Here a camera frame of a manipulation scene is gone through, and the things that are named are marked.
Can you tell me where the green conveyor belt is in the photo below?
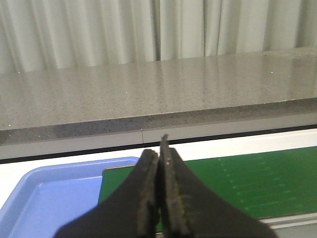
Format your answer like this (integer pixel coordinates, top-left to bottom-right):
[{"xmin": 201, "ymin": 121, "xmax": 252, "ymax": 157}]
[{"xmin": 99, "ymin": 147, "xmax": 317, "ymax": 233}]

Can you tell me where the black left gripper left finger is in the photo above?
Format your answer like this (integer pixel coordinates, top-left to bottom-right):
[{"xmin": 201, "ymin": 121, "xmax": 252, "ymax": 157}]
[{"xmin": 54, "ymin": 149, "xmax": 159, "ymax": 238}]

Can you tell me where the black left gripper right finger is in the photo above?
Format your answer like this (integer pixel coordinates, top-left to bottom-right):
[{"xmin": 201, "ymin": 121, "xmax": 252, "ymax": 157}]
[{"xmin": 158, "ymin": 134, "xmax": 277, "ymax": 238}]

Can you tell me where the white pleated curtain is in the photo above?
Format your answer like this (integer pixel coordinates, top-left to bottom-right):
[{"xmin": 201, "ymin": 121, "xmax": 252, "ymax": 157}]
[{"xmin": 0, "ymin": 0, "xmax": 317, "ymax": 73}]

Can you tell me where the grey stone countertop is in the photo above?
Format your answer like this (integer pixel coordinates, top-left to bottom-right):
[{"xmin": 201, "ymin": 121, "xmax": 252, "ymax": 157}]
[{"xmin": 0, "ymin": 47, "xmax": 317, "ymax": 160}]

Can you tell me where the blue plastic tray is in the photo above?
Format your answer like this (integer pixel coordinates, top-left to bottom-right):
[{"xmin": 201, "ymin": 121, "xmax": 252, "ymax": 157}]
[{"xmin": 0, "ymin": 157, "xmax": 138, "ymax": 238}]

